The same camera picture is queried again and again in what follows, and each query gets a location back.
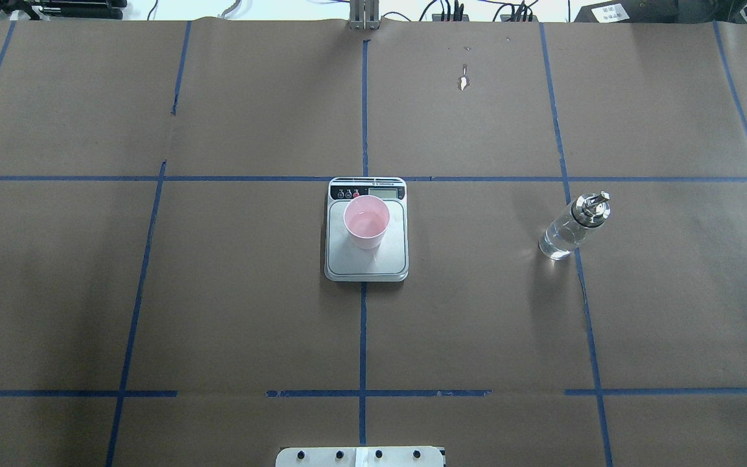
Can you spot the aluminium frame post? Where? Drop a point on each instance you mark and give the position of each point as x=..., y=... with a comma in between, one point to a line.
x=364, y=14

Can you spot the brown paper table cover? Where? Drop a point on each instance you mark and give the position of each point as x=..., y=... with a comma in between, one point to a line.
x=266, y=242

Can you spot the pink plastic cup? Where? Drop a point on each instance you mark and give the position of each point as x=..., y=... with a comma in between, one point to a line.
x=366, y=219

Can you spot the glass sauce dispenser bottle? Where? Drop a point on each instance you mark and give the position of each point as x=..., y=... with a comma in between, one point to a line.
x=580, y=218

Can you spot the black folded tripod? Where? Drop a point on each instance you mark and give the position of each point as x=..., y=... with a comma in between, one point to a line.
x=36, y=10

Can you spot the reacher grabber tool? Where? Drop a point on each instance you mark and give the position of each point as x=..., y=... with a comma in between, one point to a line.
x=230, y=9

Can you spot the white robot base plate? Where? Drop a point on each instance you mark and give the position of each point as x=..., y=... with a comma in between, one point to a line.
x=362, y=456

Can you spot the white digital kitchen scale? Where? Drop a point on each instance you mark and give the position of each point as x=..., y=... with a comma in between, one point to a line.
x=343, y=261

